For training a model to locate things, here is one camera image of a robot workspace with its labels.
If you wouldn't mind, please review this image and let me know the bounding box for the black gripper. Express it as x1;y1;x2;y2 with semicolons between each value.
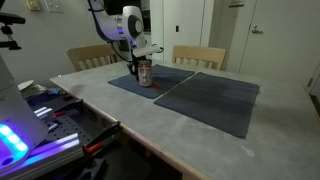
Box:
127;55;152;75

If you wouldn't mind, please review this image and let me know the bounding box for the red and silver soda can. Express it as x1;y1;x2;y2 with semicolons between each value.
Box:
138;60;152;87

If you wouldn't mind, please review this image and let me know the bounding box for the red plastic straw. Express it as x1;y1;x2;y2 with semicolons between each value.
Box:
152;83;162;89

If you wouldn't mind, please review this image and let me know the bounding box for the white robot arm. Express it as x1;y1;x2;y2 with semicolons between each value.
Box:
87;0;146;76

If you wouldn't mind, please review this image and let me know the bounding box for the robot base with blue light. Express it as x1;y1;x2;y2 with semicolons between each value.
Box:
0;56;48;173

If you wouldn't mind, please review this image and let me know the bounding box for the dark blue cloth mat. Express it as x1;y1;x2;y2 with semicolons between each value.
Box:
109;65;194;99

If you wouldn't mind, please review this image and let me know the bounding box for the light wooden chair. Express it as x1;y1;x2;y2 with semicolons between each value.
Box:
172;45;226;70
67;43;120;71

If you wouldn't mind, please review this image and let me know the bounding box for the black orange bar clamp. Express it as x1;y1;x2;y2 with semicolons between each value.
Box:
82;121;121;156

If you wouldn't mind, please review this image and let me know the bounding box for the dark grey cloth mat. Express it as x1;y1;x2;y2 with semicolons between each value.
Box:
155;73;260;138

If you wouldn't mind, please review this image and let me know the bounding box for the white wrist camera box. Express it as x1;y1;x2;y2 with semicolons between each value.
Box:
133;45;161;57

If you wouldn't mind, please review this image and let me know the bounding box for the white wall light switch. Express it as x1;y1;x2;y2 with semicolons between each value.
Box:
45;0;62;13

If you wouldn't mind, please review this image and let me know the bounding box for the black camera on stand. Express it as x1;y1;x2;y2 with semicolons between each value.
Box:
0;12;26;50

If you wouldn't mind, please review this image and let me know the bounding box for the white door with handle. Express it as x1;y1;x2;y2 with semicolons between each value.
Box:
240;0;320;86

